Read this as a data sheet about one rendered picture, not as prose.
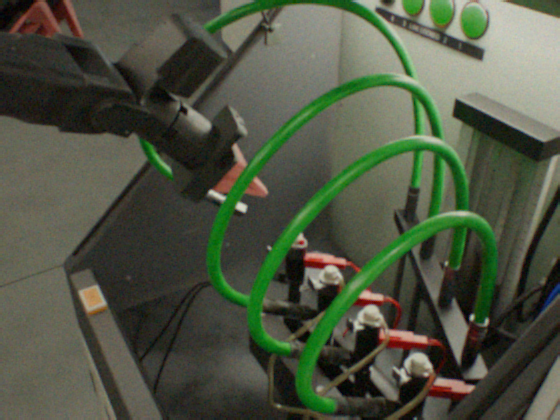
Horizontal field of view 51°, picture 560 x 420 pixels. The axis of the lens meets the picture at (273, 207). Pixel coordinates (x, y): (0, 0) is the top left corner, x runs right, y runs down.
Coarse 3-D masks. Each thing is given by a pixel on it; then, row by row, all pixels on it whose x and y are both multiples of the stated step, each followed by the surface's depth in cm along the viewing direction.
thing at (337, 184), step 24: (384, 144) 54; (408, 144) 54; (432, 144) 56; (360, 168) 52; (456, 168) 60; (336, 192) 52; (456, 192) 63; (312, 216) 52; (288, 240) 52; (456, 240) 67; (264, 264) 53; (456, 264) 69; (264, 288) 54; (264, 336) 57; (336, 360) 66
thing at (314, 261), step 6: (306, 258) 79; (312, 258) 79; (318, 258) 78; (324, 258) 79; (330, 258) 79; (336, 258) 79; (306, 264) 79; (312, 264) 79; (318, 264) 79; (324, 264) 78; (330, 264) 78; (336, 264) 78; (342, 264) 78
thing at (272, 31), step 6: (264, 12) 93; (264, 18) 94; (264, 24) 95; (270, 24) 95; (276, 24) 95; (264, 30) 95; (270, 30) 95; (276, 30) 96; (270, 36) 96; (276, 36) 96; (270, 42) 96; (276, 42) 97
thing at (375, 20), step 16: (256, 0) 67; (272, 0) 67; (288, 0) 67; (304, 0) 67; (320, 0) 67; (336, 0) 68; (352, 0) 68; (224, 16) 67; (240, 16) 67; (368, 16) 69; (384, 32) 70; (400, 48) 72; (416, 80) 75; (416, 112) 77; (416, 128) 79; (144, 144) 75; (160, 160) 77; (416, 160) 82; (416, 176) 83; (416, 192) 84
